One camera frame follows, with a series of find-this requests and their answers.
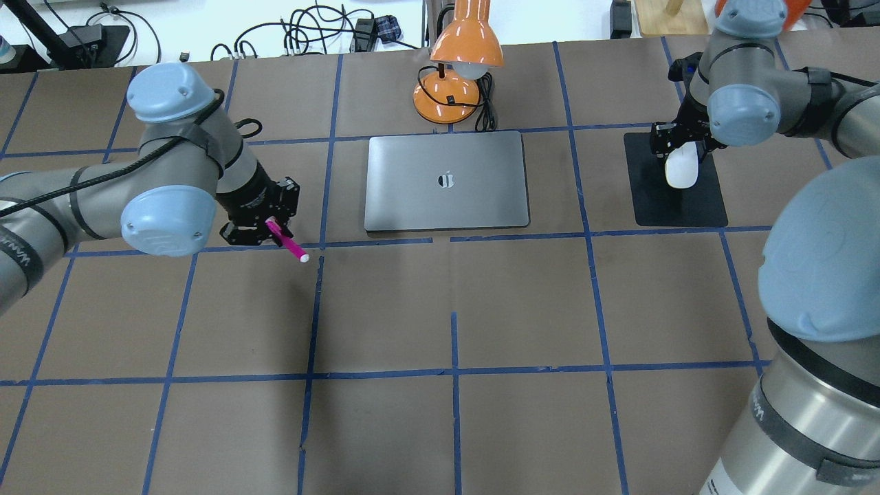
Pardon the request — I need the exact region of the silver closed laptop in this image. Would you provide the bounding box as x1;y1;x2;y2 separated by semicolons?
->
364;131;531;232

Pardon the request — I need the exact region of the black power adapter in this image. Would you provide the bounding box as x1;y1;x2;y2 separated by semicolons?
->
608;0;633;40

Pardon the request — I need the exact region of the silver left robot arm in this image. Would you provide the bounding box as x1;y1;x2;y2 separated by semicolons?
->
1;62;300;312

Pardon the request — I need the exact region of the white computer mouse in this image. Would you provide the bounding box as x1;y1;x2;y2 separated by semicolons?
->
664;142;700;189

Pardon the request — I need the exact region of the black mousepad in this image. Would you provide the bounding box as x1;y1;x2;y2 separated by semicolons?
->
624;133;728;228

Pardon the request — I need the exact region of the wooden stand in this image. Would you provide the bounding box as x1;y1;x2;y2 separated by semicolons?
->
631;0;708;37

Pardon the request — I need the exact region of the black lamp cable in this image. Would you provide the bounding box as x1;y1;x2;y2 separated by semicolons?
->
417;63;498;133

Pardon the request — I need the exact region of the orange desk lamp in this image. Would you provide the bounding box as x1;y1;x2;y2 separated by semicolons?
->
412;1;504;131

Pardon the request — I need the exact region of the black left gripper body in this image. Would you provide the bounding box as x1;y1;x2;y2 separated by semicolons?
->
218;176;300;245

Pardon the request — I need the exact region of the pink pen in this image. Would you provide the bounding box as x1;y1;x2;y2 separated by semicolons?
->
265;217;310;263

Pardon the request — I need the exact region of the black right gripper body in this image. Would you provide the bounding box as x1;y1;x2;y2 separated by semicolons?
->
650;96;728;159

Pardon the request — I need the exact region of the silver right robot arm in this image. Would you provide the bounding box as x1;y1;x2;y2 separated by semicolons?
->
650;1;879;494

